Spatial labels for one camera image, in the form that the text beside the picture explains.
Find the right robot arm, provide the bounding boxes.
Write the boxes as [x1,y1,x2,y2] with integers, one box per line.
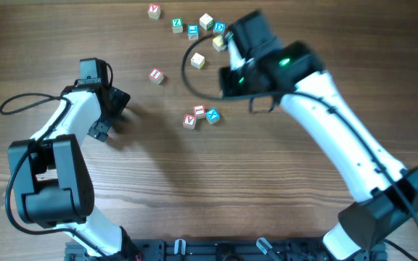
[220,11,418,260]

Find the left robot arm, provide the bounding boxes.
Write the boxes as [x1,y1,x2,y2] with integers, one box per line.
[4,58,142,261]

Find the blue D letter block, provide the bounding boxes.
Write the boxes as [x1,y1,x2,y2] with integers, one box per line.
[213,22,226,35]

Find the green Z letter block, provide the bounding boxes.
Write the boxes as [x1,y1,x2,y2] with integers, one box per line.
[171,17,184,33]

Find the blue X letter block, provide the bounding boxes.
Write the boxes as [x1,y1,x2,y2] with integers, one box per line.
[205,108,221,125]

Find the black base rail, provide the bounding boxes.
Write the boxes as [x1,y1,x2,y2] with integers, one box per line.
[64,237,388,261]

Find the red A letter block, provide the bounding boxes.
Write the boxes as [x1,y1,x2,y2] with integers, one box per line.
[183,114,197,129]

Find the blue picture block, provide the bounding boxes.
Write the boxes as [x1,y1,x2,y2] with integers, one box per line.
[187,25,199,41]

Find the yellow block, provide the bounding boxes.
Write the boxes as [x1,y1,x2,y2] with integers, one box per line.
[190,53,205,70]
[212,35,226,51]

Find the red Y letter block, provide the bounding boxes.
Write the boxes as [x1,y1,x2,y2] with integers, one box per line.
[147,4,161,20]

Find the red I block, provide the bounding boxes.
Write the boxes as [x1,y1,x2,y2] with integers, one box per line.
[193,104,206,119]
[149,68,165,85]

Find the white green picture block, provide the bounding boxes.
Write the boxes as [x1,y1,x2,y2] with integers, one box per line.
[200,13,214,30]

